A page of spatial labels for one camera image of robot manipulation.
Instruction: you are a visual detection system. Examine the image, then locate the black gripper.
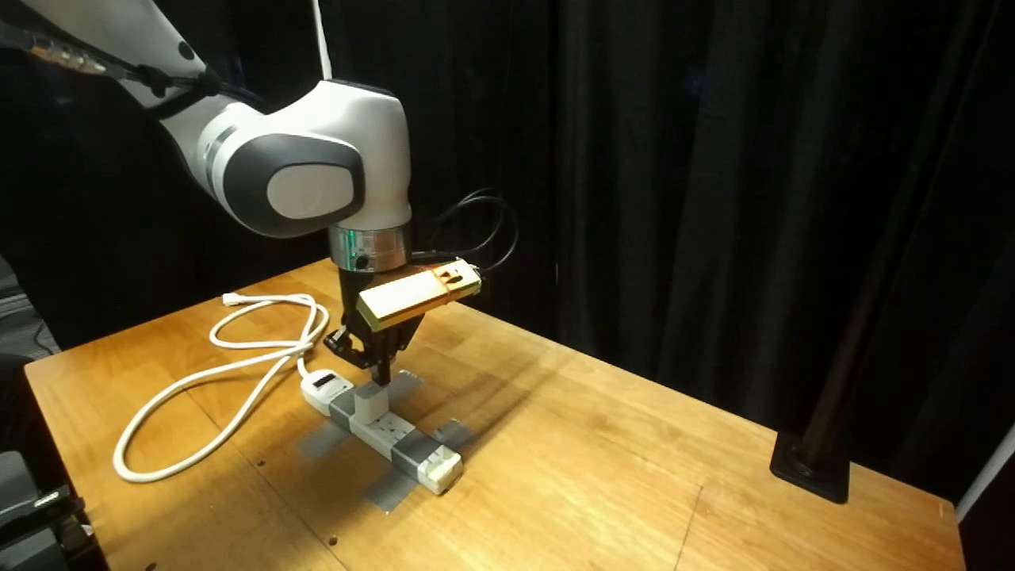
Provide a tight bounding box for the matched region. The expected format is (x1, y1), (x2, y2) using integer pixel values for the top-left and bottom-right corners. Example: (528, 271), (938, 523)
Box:
(321, 267), (423, 390)

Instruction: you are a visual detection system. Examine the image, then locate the grey tape strip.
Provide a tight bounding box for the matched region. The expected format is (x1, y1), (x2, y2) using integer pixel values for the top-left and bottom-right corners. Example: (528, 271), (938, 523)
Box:
(363, 418), (479, 516)
(300, 368), (424, 464)

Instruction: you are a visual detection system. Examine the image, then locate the white metal pole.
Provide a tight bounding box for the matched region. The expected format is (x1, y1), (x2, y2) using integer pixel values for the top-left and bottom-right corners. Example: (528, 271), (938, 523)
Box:
(309, 0), (332, 87)

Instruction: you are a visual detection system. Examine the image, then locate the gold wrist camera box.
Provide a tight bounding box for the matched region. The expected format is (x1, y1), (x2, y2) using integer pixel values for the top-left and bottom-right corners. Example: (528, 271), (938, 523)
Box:
(353, 256), (485, 333)

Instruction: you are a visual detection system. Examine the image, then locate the dark grey equipment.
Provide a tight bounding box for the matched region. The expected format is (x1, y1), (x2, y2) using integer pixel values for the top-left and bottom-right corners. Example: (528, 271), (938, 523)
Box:
(0, 446), (109, 571)

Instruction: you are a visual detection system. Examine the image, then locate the black curtain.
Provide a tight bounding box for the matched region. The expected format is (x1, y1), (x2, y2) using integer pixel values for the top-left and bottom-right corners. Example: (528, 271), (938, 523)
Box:
(0, 0), (1015, 505)

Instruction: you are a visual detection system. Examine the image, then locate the grey slanted pole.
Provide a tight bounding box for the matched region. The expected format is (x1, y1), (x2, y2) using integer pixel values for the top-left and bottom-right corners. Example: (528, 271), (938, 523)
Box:
(954, 422), (1015, 523)

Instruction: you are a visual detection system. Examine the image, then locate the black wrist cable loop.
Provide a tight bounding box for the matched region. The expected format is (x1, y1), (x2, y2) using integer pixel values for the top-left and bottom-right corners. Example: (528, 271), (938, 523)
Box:
(405, 188), (524, 273)

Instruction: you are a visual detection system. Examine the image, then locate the white power strip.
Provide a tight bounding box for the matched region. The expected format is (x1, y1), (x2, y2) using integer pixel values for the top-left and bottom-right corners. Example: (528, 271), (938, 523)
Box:
(300, 366), (471, 500)

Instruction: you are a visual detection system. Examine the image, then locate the white power cord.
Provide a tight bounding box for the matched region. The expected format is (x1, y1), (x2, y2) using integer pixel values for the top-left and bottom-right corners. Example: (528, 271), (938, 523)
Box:
(110, 291), (332, 488)

